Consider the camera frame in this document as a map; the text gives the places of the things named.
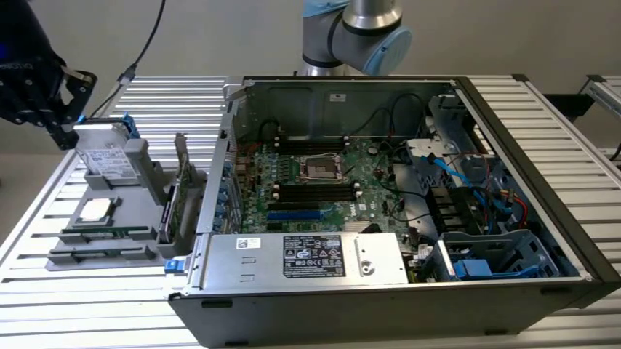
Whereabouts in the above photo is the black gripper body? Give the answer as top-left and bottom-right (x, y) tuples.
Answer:
(0, 0), (67, 112)

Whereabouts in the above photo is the green RAM stick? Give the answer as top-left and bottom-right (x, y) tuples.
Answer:
(62, 225), (151, 236)

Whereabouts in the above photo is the hard disk with blue caddy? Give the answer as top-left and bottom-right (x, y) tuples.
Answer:
(72, 112), (143, 180)

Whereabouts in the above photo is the silver CPU chip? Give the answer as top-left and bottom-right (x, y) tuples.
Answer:
(79, 198), (119, 222)

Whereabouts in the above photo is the grey parts rack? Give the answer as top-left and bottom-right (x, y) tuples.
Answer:
(44, 139), (211, 273)

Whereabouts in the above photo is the graphics card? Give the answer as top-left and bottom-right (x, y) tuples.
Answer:
(157, 132), (197, 245)

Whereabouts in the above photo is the blue case latch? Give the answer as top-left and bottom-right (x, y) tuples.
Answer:
(163, 256), (190, 274)

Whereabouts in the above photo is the CPU socket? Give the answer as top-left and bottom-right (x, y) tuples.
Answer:
(297, 154), (343, 182)

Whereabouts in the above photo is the long black expansion slot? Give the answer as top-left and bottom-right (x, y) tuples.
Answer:
(269, 202), (322, 212)

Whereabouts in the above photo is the blue expansion slot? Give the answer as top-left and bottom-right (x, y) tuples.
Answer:
(265, 211), (326, 222)

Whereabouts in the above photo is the silver power supply unit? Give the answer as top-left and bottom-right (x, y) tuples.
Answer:
(186, 232), (413, 292)

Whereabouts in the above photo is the green motherboard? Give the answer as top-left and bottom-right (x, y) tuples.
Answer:
(231, 139), (425, 238)

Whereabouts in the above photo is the silver chipset heat sink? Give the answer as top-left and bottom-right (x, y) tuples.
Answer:
(341, 221), (384, 234)

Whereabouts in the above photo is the metal disk bay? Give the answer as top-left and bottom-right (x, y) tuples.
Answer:
(405, 93), (492, 190)

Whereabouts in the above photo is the black case fan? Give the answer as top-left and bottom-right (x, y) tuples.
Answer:
(425, 186), (488, 234)

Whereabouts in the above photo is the open black PC case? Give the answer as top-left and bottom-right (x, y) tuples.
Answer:
(167, 74), (621, 345)

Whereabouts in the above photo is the blue-grey drive cage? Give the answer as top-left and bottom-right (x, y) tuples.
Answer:
(434, 228), (560, 284)

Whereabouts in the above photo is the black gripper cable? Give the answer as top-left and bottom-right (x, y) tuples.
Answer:
(90, 0), (169, 119)

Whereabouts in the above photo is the short black wire loop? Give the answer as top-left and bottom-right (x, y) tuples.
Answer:
(259, 119), (283, 142)

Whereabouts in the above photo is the long black wire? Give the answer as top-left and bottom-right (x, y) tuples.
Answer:
(348, 92), (429, 143)

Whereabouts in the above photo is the blue SATA wire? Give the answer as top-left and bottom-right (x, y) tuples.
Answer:
(425, 154), (492, 234)

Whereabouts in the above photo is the red wire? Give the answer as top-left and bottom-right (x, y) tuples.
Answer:
(513, 193), (530, 220)

